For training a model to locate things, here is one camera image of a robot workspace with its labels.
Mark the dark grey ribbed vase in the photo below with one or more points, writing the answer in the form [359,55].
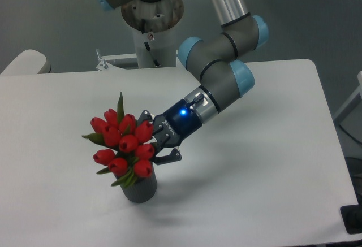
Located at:
[142,190]

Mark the black device at table edge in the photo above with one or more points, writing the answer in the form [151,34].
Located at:
[351,215]

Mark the white frame at right edge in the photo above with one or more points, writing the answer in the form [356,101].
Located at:
[349,104]

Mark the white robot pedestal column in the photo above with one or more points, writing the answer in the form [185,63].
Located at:
[155,49]

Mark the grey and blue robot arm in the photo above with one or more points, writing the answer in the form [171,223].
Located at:
[215,64]

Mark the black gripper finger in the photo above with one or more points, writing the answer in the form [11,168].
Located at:
[174,156]
[145,116]

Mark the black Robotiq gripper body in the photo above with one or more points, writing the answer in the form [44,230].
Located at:
[175,125]

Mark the beige chair seat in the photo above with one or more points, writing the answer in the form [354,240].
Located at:
[28,62]

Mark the white metal base frame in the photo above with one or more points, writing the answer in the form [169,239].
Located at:
[124,60]

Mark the red tulip bouquet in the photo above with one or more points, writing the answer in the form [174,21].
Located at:
[128,150]

